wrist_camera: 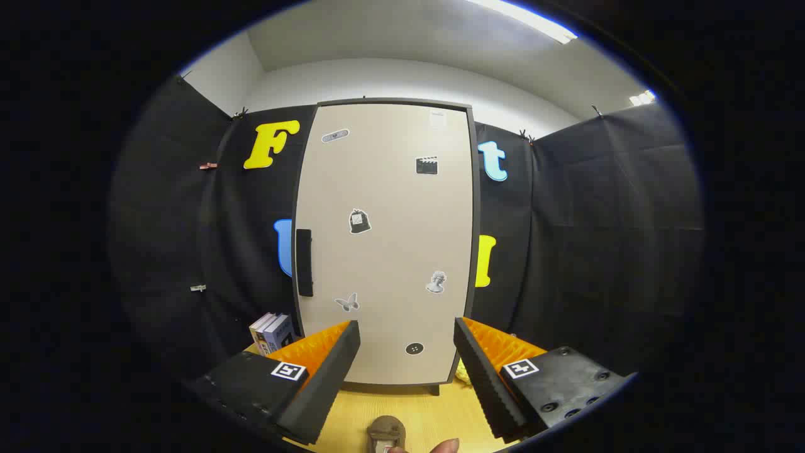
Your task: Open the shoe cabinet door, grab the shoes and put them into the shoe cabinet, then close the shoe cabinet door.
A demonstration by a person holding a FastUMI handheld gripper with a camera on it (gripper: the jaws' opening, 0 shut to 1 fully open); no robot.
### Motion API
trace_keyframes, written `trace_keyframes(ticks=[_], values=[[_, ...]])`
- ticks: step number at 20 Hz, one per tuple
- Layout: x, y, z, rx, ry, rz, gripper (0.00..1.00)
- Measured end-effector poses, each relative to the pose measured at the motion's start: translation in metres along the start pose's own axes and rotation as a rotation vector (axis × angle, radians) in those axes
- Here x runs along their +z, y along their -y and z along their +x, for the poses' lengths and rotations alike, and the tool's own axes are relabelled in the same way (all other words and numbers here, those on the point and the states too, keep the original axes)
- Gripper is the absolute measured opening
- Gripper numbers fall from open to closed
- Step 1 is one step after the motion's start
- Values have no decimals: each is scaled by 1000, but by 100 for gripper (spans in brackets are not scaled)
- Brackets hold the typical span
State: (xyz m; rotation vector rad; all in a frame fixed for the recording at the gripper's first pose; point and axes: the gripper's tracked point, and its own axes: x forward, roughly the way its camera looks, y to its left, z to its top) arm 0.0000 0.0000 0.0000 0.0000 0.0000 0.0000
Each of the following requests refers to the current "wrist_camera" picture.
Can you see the yellow plush toy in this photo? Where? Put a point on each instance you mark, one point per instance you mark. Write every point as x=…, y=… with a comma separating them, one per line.
x=463, y=372

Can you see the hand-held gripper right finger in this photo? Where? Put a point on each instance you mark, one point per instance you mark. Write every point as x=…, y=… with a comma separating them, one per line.
x=487, y=384

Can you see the grey shoe cabinet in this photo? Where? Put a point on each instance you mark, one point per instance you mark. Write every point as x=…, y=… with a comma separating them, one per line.
x=477, y=207

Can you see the brown fuzzy shoe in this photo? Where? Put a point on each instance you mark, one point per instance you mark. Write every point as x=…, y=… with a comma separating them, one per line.
x=385, y=429

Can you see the blue cover book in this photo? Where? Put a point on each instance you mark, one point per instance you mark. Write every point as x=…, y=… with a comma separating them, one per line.
x=280, y=333

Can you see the small ceiling light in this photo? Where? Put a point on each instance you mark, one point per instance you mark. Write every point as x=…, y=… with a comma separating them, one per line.
x=643, y=98

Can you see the long ceiling light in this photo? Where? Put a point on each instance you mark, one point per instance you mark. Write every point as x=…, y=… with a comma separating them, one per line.
x=534, y=22

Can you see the white spine book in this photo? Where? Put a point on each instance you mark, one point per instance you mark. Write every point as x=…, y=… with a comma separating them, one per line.
x=258, y=332

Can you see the black backdrop cloth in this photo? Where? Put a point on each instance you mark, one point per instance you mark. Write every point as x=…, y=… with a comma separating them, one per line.
x=597, y=220

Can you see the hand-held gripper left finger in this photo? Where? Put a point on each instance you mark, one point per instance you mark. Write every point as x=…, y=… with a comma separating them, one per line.
x=327, y=384

